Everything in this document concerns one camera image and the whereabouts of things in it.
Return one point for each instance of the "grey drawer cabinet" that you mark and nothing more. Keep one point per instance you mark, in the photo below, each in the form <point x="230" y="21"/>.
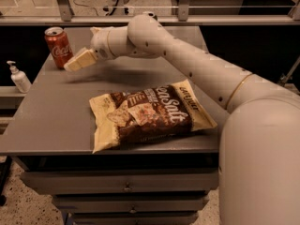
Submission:
<point x="54" y="127"/>

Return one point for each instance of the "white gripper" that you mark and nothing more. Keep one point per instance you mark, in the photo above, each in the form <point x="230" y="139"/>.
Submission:
<point x="99" y="44"/>

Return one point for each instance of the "red coke can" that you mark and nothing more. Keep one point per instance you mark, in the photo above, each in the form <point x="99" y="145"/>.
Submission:
<point x="58" y="44"/>

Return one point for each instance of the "top grey drawer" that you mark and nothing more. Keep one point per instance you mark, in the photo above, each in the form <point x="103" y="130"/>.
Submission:
<point x="66" y="183"/>

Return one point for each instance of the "white pump sanitizer bottle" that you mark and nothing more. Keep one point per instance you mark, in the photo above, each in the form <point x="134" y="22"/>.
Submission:
<point x="19" y="78"/>

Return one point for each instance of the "green soda can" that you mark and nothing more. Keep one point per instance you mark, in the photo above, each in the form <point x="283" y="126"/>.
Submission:
<point x="150" y="14"/>

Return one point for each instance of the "grey drawer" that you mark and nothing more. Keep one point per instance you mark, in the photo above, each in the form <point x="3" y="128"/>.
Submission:
<point x="151" y="218"/>
<point x="132" y="203"/>
<point x="66" y="183"/>

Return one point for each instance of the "grey metal rail frame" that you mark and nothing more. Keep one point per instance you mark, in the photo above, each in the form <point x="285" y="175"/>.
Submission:
<point x="183" y="12"/>

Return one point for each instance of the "bottom grey drawer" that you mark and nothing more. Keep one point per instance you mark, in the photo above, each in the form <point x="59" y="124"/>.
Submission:
<point x="151" y="218"/>

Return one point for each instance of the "middle grey drawer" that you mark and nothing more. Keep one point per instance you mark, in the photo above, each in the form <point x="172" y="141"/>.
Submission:
<point x="132" y="203"/>

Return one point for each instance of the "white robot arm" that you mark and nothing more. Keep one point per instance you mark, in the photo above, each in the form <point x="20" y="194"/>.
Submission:
<point x="259" y="151"/>

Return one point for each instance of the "brown cream chip bag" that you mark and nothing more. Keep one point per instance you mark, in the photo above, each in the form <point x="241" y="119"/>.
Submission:
<point x="147" y="115"/>

